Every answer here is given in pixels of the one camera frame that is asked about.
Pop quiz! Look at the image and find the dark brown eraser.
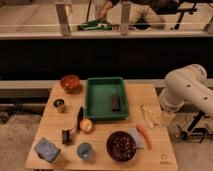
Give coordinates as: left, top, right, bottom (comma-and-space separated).
111, 95, 120, 111

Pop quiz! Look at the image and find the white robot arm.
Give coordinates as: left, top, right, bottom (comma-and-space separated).
159, 64, 213, 117

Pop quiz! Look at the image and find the small metal cup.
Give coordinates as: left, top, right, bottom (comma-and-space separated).
53, 99, 65, 113

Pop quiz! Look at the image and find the blue plastic cup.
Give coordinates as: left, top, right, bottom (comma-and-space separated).
77, 142, 93, 161

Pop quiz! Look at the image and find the green plastic tray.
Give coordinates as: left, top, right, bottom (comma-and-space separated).
84, 77, 129, 121

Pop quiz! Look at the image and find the orange-red bowl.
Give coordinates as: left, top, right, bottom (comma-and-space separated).
60, 75, 80, 93

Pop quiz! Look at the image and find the orange carrot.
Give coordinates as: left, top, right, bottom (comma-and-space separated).
136, 124, 152, 150

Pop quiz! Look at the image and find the dark brown bowl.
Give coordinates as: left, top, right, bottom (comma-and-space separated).
106, 131, 136, 162

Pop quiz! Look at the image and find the green object in background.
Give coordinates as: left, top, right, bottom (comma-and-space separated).
78, 19, 112, 31

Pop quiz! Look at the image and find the grey cloth piece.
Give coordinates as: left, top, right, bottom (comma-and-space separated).
127, 128, 144, 149

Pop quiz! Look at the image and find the person in background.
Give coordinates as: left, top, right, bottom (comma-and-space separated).
99, 0, 179, 30

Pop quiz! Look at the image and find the blue sponge block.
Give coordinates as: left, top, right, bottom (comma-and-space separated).
34, 137, 60, 163

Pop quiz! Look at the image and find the black handled brush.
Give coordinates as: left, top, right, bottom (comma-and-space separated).
62, 108, 84, 144

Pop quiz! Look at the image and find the wooden post right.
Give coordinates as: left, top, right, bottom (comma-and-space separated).
120, 1, 131, 35

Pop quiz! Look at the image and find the wooden post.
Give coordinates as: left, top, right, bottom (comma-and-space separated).
55, 0, 71, 36
120, 1, 131, 35

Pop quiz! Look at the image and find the wooden post left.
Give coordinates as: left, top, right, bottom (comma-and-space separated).
55, 0, 71, 36

